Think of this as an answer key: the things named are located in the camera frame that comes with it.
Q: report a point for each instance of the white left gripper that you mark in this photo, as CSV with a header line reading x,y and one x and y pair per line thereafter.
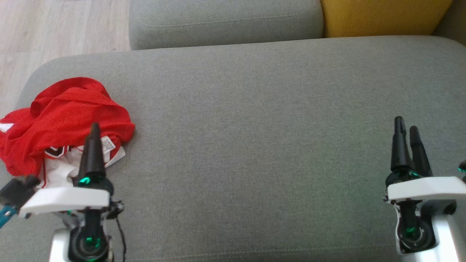
x,y
65,200

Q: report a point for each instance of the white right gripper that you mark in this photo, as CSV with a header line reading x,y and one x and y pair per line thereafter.
x,y
426,189

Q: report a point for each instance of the red white jersey shirt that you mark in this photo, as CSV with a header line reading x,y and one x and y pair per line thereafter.
x,y
80,105

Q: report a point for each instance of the yellow cushion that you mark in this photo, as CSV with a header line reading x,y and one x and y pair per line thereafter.
x,y
382,16

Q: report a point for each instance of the grey sofa seat cushion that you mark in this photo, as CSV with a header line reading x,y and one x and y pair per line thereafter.
x,y
255,127

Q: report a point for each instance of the grey sofa back cushion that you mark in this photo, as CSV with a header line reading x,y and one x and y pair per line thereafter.
x,y
225,22

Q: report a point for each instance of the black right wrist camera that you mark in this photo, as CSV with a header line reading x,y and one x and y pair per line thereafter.
x,y
463,166

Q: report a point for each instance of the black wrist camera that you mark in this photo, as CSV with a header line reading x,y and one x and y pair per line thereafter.
x,y
463,166
18,191

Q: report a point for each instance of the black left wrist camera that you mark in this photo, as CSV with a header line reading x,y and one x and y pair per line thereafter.
x,y
18,191

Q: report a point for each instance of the blue left camera connector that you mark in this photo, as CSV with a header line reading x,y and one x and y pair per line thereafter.
x,y
6,214

